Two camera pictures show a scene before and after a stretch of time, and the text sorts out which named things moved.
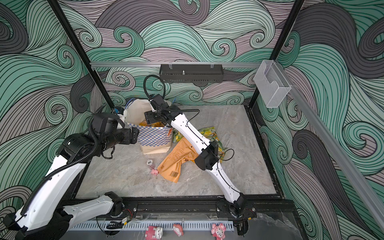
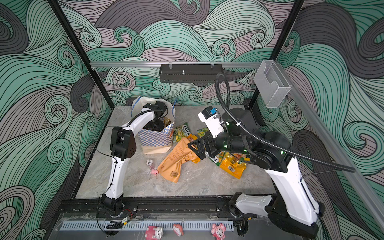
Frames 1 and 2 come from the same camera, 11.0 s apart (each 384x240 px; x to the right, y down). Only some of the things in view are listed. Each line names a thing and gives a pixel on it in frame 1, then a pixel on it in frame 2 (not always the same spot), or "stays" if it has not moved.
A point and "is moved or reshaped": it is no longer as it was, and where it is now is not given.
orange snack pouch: (182, 150) stays
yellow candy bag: (156, 124) is moved or reshaped
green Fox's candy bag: (177, 136) stays
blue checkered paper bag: (154, 139) stays
